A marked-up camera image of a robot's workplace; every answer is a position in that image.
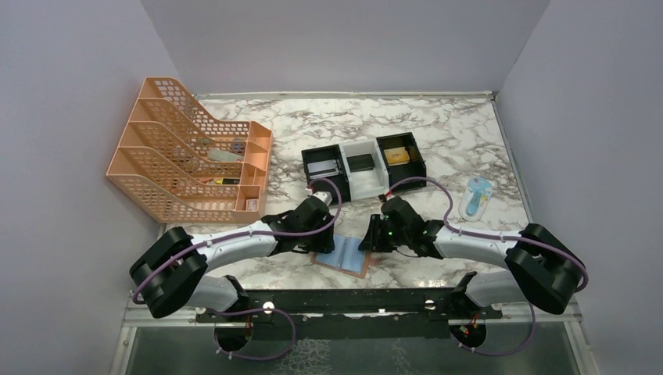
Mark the black right sorting tray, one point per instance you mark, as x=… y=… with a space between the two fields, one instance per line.
x=415 y=168

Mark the silver card in tray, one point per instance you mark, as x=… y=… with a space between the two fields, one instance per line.
x=322 y=169

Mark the white middle sorting tray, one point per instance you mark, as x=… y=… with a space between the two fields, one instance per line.
x=367 y=173

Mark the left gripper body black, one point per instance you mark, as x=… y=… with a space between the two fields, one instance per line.
x=321 y=241

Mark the black sorting tray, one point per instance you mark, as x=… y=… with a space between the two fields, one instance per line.
x=341 y=180
x=415 y=168

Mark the yellow marker in rack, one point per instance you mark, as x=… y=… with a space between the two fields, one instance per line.
x=220 y=181

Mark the brown leather card holder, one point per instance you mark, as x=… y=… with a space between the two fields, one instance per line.
x=346 y=257

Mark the black card in tray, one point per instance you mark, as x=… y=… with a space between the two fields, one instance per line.
x=360 y=163

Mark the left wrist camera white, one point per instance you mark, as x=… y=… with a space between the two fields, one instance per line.
x=323 y=196

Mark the blue packaged item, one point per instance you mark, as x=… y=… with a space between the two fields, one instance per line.
x=476 y=197

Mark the gold card in tray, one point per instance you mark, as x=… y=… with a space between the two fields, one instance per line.
x=396 y=156

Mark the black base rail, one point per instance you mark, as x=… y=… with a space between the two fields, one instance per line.
x=346 y=314

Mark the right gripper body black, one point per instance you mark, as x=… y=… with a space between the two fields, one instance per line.
x=375 y=236

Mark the grey item in rack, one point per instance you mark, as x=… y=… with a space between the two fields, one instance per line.
x=221 y=155

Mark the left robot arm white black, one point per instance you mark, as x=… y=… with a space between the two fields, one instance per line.
x=174 y=271

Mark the black left sorting tray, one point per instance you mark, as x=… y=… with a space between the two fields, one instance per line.
x=341 y=180

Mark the orange plastic file rack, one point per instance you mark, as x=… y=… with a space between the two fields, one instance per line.
x=162 y=155

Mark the small box in rack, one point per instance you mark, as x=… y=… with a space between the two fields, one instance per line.
x=251 y=205

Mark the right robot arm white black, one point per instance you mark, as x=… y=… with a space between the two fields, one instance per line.
x=533 y=266

